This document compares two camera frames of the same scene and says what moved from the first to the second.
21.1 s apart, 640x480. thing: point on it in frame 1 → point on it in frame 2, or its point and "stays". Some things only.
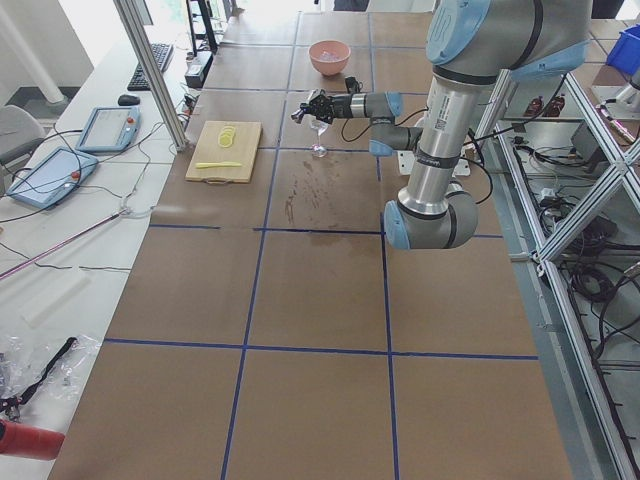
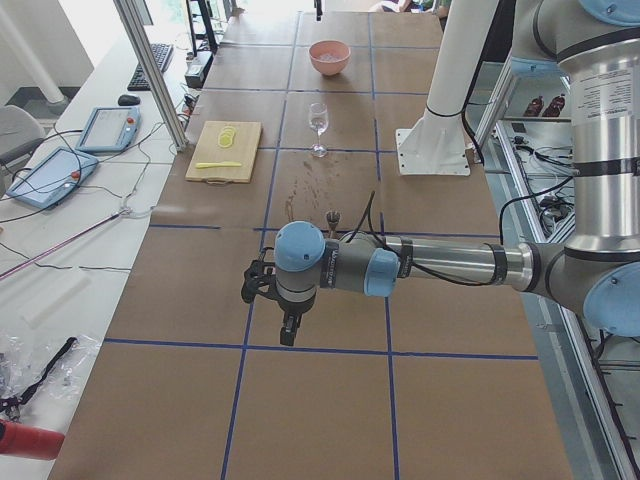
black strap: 10,404 stays
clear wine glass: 319,127 stays
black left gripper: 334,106 → 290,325
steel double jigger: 297,116 → 333,218
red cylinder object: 30,441 stays
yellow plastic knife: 213,164 stays
